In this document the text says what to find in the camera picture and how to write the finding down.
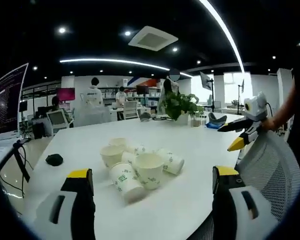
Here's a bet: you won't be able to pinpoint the computer monitor with text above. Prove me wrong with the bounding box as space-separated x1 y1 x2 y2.
0 62 30 138

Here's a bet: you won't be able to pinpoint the blue cloth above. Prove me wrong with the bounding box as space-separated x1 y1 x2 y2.
205 120 224 130

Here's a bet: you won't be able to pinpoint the person's right hand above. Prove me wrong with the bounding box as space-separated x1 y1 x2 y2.
260 116 277 132

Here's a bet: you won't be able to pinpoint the white mesh office chair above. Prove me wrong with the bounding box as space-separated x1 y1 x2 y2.
236 130 300 223

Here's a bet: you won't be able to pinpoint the pile of paper cups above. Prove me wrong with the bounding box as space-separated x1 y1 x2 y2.
100 137 185 205

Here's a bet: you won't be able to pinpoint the small black lump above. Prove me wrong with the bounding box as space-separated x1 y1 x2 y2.
45 153 65 167

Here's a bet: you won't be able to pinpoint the black tripod stand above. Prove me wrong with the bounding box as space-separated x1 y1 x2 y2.
236 78 246 116

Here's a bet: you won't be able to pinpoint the white table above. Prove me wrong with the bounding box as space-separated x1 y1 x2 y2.
22 111 246 240

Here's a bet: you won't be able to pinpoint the green potted plant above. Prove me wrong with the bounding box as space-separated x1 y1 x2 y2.
163 91 205 126

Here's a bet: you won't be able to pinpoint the clear jars with brown contents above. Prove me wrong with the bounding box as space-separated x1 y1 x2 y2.
189 113 207 128

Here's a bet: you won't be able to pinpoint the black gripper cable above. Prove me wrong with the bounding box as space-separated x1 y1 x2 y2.
264 100 275 118

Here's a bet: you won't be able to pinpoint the pink screen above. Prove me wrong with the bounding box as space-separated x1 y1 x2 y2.
56 87 76 102

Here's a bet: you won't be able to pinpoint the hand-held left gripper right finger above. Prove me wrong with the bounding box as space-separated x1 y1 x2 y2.
211 165 277 240

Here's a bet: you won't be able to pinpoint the ceiling air vent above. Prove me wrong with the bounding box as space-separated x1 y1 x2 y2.
127 25 179 52

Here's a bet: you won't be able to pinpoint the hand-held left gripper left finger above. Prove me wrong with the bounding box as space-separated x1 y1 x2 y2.
33 168 96 240

